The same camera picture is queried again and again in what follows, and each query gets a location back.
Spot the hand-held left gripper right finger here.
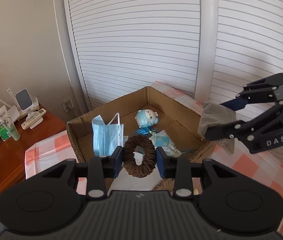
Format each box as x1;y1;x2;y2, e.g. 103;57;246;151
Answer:
156;146;235;198

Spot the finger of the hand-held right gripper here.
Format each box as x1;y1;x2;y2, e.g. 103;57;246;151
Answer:
204;99;283;141
219;73;283;111

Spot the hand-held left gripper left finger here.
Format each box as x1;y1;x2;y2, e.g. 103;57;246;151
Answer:
40;146;125;199

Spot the brown scrunchie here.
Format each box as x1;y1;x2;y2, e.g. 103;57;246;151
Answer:
123;134;157;178

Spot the blue patterned sachet with tassel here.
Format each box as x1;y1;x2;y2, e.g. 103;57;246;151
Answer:
131;127;182;157

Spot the grey fabric pouch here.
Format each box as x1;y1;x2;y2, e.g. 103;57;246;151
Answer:
198;101;237;155

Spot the white paper tissue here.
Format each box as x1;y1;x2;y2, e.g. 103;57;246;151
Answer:
109;152;175;192

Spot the blue face mask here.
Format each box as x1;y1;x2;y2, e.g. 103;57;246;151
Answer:
92;112;125;157

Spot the light blue plush toy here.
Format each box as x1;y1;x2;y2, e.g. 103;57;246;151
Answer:
136;108;160;128

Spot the brown cardboard box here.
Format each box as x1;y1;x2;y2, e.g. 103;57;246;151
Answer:
67;86;217;198

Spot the white louvered wardrobe door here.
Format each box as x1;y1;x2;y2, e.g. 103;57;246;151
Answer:
206;0;283;170
62;0;203;111

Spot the white remote control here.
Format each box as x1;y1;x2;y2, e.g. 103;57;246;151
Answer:
21;108;47;130

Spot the wooden nightstand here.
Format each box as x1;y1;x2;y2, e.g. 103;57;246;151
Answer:
0;105;67;203

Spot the green tube and bottle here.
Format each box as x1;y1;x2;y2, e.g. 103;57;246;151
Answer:
6;119;21;141

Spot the white phone stand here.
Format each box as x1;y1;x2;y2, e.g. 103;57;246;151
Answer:
15;88;39;117

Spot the white wall socket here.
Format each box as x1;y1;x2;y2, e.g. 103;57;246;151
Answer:
62;97;75;113

